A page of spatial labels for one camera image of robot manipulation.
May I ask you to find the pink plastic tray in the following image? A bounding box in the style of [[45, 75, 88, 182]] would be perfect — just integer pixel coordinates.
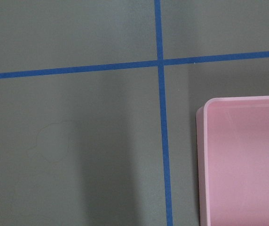
[[196, 96, 269, 226]]

